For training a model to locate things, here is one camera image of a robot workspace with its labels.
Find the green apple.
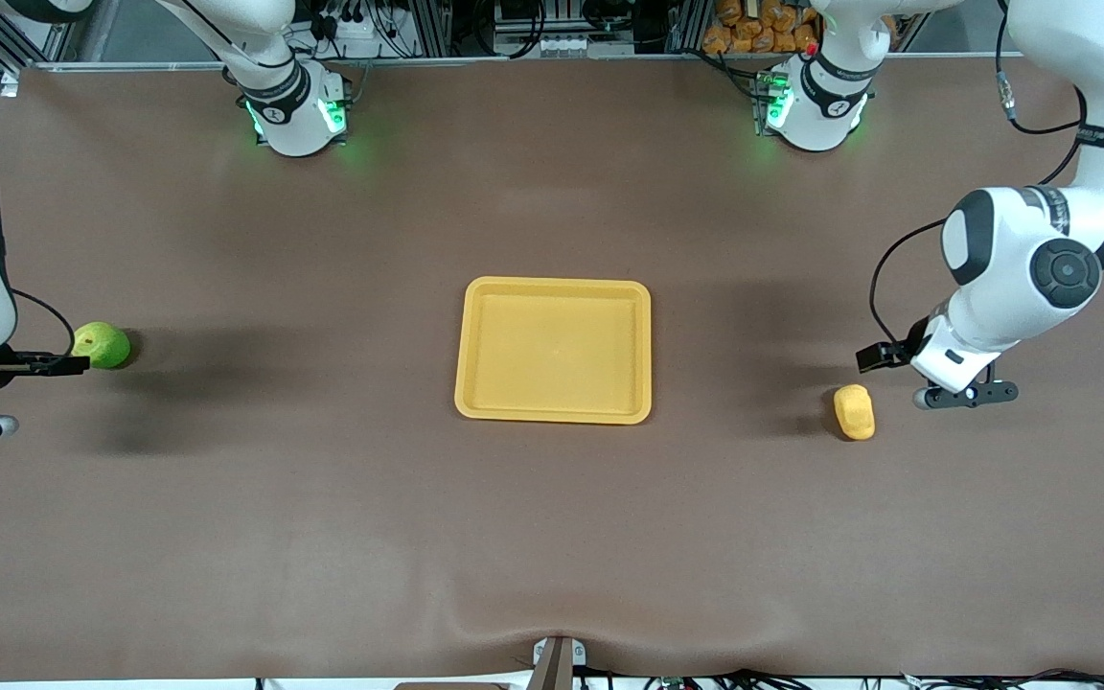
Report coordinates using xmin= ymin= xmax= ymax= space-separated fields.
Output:
xmin=73 ymin=322 xmax=132 ymax=371

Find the yellow potato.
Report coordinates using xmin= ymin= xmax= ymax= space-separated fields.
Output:
xmin=833 ymin=383 xmax=877 ymax=442

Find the yellow plastic tray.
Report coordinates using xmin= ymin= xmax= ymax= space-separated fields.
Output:
xmin=454 ymin=276 xmax=654 ymax=426

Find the pile of orange snacks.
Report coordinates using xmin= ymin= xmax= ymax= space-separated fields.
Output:
xmin=702 ymin=0 xmax=821 ymax=56

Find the brown table mat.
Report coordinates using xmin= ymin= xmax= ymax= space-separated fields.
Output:
xmin=0 ymin=53 xmax=1104 ymax=683

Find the white power strip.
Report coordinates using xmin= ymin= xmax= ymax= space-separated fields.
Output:
xmin=308 ymin=14 xmax=419 ymax=60

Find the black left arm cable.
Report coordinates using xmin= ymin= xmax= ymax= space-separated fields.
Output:
xmin=868 ymin=0 xmax=1104 ymax=348

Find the aluminium frame post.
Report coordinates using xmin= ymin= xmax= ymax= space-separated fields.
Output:
xmin=0 ymin=14 xmax=83 ymax=68

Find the grey metal camera mount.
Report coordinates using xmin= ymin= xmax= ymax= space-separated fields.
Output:
xmin=531 ymin=635 xmax=587 ymax=690

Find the aluminium table edge rail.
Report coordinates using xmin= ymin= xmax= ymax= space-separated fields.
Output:
xmin=34 ymin=53 xmax=1023 ymax=73

